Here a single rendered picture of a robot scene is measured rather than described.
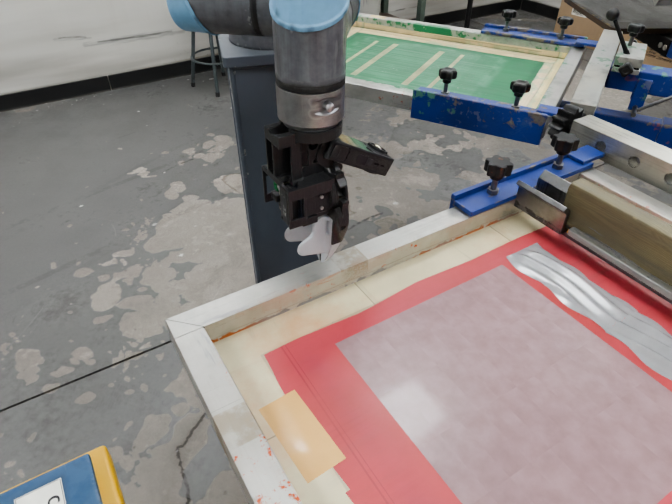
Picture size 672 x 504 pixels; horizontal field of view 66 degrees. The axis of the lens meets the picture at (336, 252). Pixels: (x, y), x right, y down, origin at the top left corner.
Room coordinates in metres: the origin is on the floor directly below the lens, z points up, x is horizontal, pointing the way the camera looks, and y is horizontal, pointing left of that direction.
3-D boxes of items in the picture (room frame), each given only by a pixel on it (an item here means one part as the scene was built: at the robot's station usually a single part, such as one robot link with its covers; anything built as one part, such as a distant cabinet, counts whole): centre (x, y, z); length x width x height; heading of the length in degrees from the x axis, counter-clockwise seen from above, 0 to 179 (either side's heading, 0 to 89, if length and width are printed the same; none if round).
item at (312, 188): (0.54, 0.04, 1.16); 0.09 x 0.08 x 0.12; 122
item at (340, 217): (0.53, 0.00, 1.10); 0.05 x 0.02 x 0.09; 32
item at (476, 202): (0.77, -0.33, 0.97); 0.30 x 0.05 x 0.07; 122
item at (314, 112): (0.54, 0.03, 1.24); 0.08 x 0.08 x 0.05
